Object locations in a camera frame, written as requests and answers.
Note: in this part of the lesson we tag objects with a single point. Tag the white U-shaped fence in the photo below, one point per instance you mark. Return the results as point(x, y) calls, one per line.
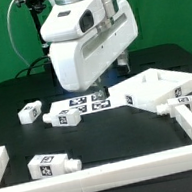
point(125, 172)

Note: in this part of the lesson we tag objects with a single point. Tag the black camera stand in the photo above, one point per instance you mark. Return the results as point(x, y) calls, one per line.
point(35, 8)

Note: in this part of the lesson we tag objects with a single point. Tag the white square table top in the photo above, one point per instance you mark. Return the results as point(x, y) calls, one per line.
point(150, 88)

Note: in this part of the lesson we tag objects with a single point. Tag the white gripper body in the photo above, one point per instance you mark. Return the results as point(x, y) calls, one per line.
point(86, 37)

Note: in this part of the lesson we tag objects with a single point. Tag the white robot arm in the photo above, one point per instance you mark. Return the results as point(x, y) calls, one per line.
point(86, 37)

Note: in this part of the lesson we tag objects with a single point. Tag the white sheet with tags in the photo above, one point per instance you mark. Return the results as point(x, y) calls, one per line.
point(88, 104)

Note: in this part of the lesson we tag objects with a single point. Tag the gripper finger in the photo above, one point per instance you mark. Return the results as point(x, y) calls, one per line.
point(100, 92)

